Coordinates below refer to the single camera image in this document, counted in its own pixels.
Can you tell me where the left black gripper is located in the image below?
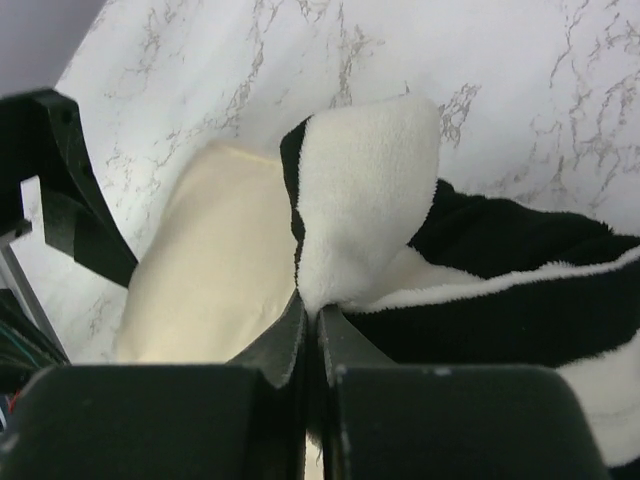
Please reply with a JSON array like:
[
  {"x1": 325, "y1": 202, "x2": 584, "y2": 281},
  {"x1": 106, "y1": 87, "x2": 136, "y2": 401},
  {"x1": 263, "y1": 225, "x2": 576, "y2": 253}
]
[{"x1": 1, "y1": 89, "x2": 138, "y2": 429}]

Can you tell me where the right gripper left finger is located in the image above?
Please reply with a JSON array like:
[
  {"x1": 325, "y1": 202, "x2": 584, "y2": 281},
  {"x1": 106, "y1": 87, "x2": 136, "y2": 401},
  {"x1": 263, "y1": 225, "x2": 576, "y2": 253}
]
[{"x1": 4, "y1": 297, "x2": 306, "y2": 479}]

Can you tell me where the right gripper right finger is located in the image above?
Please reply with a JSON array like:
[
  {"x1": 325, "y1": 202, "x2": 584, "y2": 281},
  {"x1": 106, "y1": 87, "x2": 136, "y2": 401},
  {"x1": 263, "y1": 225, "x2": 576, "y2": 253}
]
[{"x1": 316, "y1": 307, "x2": 608, "y2": 479}]

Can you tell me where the black white striped pillowcase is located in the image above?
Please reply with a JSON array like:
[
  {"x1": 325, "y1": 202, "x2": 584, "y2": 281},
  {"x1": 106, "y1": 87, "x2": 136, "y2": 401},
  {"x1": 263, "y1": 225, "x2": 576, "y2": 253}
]
[{"x1": 280, "y1": 95, "x2": 639, "y2": 479}]

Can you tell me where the cream pillow with bear print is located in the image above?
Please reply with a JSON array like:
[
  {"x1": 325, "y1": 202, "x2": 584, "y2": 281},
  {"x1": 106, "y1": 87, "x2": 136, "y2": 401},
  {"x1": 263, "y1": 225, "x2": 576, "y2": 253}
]
[{"x1": 115, "y1": 143, "x2": 296, "y2": 363}]

